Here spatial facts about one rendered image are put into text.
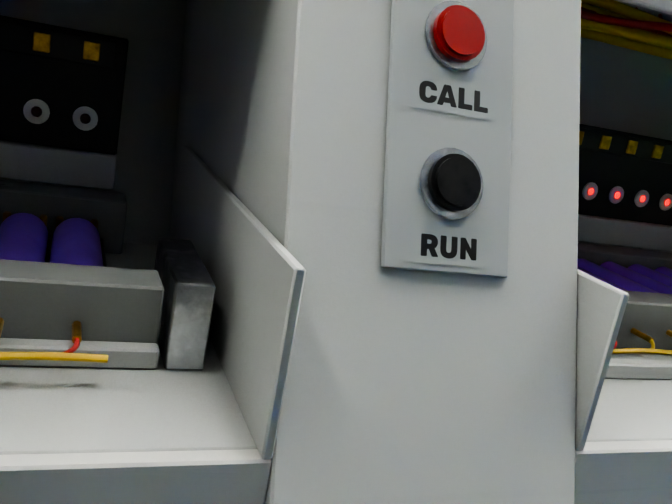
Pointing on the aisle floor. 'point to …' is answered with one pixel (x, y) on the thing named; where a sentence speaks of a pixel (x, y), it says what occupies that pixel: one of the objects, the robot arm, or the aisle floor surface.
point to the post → (231, 68)
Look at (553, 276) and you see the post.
